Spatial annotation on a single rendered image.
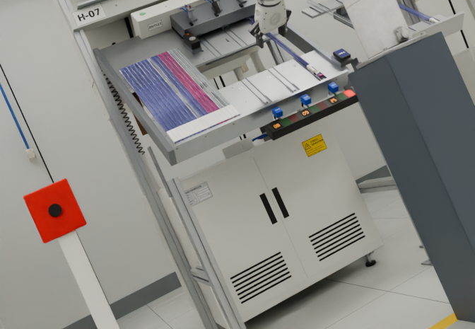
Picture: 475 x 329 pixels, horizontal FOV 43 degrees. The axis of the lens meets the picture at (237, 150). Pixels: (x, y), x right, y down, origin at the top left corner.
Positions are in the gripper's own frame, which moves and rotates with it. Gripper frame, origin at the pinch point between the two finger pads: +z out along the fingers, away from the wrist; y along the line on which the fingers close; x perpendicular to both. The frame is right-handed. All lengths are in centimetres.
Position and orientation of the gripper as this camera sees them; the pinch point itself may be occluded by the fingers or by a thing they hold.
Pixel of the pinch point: (271, 38)
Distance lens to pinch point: 204.6
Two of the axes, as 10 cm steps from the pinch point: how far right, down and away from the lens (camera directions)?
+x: -5.8, -5.8, 5.7
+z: 0.8, 6.6, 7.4
